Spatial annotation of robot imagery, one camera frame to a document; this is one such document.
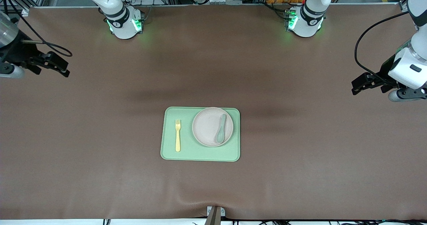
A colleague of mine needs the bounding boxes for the pale green plastic spoon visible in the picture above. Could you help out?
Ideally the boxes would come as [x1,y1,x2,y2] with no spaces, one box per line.
[216,114,227,144]

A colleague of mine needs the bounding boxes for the round beige plate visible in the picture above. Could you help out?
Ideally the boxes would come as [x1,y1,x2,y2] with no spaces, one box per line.
[192,107,234,147]

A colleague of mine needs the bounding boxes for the metal table edge bracket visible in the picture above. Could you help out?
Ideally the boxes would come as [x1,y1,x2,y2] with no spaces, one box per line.
[206,206,226,225]

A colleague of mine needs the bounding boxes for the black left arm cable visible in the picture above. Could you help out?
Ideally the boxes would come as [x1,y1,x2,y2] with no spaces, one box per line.
[354,11,410,83]

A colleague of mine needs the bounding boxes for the brown table cover mat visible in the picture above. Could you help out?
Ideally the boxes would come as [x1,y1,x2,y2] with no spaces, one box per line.
[0,4,427,221]

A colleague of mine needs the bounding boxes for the light green rectangular tray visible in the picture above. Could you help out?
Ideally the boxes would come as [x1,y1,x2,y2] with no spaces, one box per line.
[160,107,241,162]

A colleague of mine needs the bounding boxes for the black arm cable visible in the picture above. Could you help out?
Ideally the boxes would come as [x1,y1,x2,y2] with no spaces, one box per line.
[354,11,410,83]
[2,0,73,58]

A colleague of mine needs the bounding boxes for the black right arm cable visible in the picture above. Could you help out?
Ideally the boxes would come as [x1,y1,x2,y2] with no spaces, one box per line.
[2,0,73,58]

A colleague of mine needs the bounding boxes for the yellow plastic fork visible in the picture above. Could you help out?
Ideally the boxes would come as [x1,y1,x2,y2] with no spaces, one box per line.
[175,119,181,152]

